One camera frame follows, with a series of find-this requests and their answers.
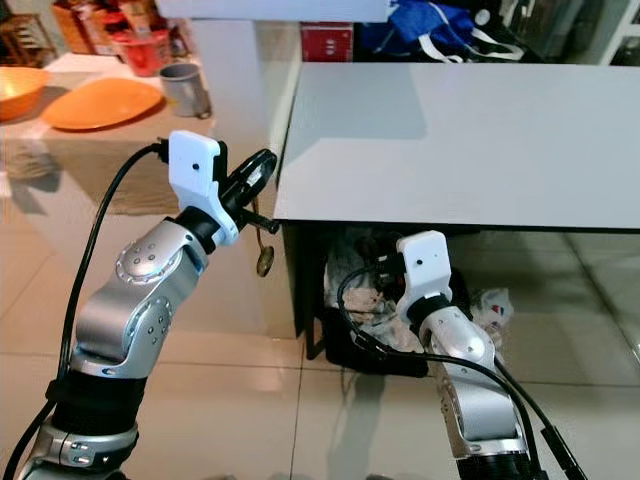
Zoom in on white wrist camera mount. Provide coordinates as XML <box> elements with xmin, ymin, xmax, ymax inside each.
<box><xmin>165</xmin><ymin>130</ymin><xmax>241</xmax><ymax>246</ymax></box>
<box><xmin>397</xmin><ymin>230</ymin><xmax>453</xmax><ymax>321</ymax></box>

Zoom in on grey crumpled cloth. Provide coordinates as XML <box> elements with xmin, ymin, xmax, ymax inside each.
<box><xmin>325</xmin><ymin>235</ymin><xmax>401</xmax><ymax>351</ymax></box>

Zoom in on white glossy kitchen counter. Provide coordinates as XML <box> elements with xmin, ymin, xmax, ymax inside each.
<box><xmin>0</xmin><ymin>50</ymin><xmax>301</xmax><ymax>341</ymax></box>

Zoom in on black bag round label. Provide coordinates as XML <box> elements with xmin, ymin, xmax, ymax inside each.
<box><xmin>470</xmin><ymin>0</ymin><xmax>591</xmax><ymax>59</ymax></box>

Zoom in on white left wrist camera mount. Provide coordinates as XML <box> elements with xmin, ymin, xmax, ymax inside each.
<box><xmin>165</xmin><ymin>130</ymin><xmax>241</xmax><ymax>246</ymax></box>

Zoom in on shallow orange plate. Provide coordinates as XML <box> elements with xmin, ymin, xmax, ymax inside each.
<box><xmin>42</xmin><ymin>76</ymin><xmax>166</xmax><ymax>132</ymax></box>

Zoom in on gold metal spoon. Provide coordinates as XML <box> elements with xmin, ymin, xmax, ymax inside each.
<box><xmin>255</xmin><ymin>215</ymin><xmax>276</xmax><ymax>278</ymax></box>

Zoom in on red cardboard box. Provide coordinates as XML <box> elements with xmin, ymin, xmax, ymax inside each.
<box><xmin>300</xmin><ymin>22</ymin><xmax>356</xmax><ymax>63</ymax></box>

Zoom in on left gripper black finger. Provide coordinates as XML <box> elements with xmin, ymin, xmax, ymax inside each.
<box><xmin>226</xmin><ymin>148</ymin><xmax>277</xmax><ymax>187</ymax></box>
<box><xmin>242</xmin><ymin>158</ymin><xmax>277</xmax><ymax>211</ymax></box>

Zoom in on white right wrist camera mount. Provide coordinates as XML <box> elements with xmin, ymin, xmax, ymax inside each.
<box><xmin>397</xmin><ymin>230</ymin><xmax>453</xmax><ymax>321</ymax></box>

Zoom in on blue bag white straps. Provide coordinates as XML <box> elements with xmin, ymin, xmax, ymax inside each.
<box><xmin>360</xmin><ymin>0</ymin><xmax>526</xmax><ymax>61</ymax></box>

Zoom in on brown lidded jar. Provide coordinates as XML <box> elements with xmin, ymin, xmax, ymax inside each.
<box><xmin>125</xmin><ymin>3</ymin><xmax>161</xmax><ymax>36</ymax></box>

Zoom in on red instant noodle bowl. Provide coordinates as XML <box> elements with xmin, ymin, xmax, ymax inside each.
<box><xmin>112</xmin><ymin>30</ymin><xmax>173</xmax><ymax>78</ymax></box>

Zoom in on deep orange bowl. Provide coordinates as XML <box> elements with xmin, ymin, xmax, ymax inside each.
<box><xmin>0</xmin><ymin>65</ymin><xmax>53</xmax><ymax>123</ymax></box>

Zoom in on beige tablecloth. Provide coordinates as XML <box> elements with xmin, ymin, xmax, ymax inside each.
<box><xmin>0</xmin><ymin>118</ymin><xmax>191</xmax><ymax>216</ymax></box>

